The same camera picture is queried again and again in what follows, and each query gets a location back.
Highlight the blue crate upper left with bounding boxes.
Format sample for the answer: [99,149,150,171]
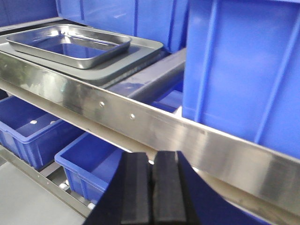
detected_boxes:
[0,0,58,27]

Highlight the blue bin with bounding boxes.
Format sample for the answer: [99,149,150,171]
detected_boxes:
[54,133,124,204]
[0,96,84,171]

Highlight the large blue crate upper centre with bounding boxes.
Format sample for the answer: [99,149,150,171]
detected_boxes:
[56,0,188,53]

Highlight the blue crate upper right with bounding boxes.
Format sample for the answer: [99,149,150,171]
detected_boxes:
[182,0,300,158]

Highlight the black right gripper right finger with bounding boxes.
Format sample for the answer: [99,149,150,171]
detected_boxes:
[152,151,263,225]

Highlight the blue bin lower right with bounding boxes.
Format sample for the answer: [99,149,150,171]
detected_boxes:
[0,96,84,171]

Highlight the large silver tray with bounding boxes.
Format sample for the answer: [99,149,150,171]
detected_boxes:
[0,25,163,86]

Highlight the blue bin lower centre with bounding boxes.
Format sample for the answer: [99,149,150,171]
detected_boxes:
[54,133,124,204]

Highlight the stainless steel shelf front rail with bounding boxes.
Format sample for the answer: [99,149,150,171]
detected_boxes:
[0,50,300,220]

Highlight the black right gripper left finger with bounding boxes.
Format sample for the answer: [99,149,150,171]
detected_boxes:
[84,152,150,225]

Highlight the small silver tray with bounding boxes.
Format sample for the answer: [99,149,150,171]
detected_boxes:
[6,24,131,69]

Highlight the grey metal divider rail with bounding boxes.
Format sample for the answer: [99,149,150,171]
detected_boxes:
[0,146,91,218]

